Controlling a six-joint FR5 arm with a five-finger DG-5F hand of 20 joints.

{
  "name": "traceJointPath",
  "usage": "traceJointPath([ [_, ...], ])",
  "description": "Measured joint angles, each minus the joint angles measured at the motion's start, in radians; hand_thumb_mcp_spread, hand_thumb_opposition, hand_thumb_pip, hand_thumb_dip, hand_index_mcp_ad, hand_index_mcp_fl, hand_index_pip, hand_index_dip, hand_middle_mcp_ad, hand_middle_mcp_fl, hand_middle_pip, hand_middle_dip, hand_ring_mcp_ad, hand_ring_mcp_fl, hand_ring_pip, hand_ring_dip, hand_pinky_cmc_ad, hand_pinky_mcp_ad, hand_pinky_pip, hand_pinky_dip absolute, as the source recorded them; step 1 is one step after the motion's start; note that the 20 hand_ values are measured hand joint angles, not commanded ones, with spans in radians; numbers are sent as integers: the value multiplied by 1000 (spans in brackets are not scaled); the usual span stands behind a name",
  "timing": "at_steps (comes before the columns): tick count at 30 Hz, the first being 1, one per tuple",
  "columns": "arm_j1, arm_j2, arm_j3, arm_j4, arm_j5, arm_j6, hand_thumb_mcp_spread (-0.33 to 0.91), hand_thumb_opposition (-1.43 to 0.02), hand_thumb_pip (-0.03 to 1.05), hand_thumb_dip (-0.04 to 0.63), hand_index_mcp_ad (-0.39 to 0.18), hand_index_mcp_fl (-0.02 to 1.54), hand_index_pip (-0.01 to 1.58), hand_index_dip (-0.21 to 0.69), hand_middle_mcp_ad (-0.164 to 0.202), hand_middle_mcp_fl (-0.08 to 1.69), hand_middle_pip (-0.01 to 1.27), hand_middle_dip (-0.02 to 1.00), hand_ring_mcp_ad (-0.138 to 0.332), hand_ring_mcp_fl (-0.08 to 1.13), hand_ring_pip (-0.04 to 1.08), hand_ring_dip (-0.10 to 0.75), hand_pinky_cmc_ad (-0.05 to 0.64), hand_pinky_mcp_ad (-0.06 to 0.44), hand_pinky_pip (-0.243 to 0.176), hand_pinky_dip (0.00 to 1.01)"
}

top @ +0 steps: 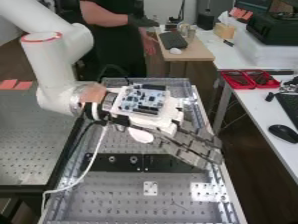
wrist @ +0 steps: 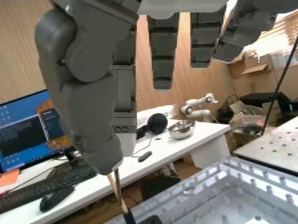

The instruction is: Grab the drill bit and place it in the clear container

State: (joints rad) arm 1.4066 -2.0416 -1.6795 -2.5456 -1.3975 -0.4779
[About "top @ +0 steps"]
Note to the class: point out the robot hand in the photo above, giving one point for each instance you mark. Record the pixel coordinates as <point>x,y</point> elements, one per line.
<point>146,100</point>

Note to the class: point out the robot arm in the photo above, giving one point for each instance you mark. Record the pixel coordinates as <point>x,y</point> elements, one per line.
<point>48,63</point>

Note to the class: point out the white mouse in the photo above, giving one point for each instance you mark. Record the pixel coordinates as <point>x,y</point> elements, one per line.
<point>175,51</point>

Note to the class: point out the wooden desk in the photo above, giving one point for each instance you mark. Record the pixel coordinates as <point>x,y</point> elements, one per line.
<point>190,55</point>

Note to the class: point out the black keyboard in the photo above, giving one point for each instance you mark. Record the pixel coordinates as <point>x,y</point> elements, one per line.
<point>290,108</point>
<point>173,40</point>

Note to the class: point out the person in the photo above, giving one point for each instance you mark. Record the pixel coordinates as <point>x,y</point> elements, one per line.
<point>114,40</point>

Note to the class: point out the red tray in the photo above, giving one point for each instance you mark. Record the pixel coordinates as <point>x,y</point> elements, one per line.
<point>236,80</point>
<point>266,78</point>

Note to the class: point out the black plate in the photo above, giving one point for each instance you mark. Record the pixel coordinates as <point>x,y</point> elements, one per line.
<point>99,165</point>

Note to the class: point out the white desk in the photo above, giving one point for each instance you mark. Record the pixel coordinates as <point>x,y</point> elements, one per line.
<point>247,56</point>
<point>260,116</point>

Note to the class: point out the small cardboard box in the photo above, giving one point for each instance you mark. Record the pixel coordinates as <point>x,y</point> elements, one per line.
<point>223,31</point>

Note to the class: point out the black box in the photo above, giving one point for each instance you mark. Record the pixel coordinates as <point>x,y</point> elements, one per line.
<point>205,20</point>

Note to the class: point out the orange card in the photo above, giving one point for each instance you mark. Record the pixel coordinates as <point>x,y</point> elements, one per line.
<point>6,84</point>
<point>24,85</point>

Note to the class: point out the black mouse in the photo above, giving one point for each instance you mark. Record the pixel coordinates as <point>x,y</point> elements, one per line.
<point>283,133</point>

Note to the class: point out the black equipment case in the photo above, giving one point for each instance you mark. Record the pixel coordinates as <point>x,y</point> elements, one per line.
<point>274,31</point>

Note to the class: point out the clear box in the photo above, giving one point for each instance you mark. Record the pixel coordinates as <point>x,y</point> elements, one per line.
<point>227,203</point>

